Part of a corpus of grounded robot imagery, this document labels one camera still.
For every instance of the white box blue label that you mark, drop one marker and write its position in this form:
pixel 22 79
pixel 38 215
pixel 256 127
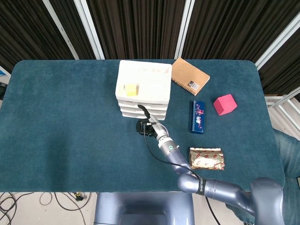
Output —
pixel 3 71

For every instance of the teal table cloth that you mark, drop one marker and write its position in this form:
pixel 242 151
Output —
pixel 70 140

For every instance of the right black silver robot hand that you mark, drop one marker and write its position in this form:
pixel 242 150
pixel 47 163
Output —
pixel 159 130

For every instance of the white metal frame rack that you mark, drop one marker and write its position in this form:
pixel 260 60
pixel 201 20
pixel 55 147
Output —
pixel 272 103

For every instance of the brown spiral notebook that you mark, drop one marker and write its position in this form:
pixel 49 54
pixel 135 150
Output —
pixel 187 75

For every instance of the blue-grey robot torso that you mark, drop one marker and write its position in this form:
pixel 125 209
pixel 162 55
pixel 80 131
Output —
pixel 140 211

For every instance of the gold foil packet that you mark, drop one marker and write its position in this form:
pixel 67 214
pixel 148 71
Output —
pixel 206 159

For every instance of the blue denim fabric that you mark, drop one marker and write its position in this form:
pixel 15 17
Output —
pixel 290 152

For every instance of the yellow sticky note pad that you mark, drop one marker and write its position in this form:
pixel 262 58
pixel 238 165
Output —
pixel 131 90

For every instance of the black yellow plug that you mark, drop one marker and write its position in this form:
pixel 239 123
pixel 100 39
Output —
pixel 79 197

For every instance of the white plastic drawer organizer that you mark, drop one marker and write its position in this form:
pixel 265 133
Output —
pixel 152 77

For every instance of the white aluminium frame post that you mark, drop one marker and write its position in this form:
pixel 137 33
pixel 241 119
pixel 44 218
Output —
pixel 90 29
pixel 184 29
pixel 61 29
pixel 279 43

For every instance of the dark blue rectangular box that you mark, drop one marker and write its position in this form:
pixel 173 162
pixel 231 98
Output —
pixel 198 117

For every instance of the black pleated curtain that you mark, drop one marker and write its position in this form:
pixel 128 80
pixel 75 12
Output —
pixel 140 23

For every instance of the black device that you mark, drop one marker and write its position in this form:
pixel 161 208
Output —
pixel 2 90

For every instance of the pink foam cube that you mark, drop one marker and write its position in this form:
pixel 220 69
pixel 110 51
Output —
pixel 225 105

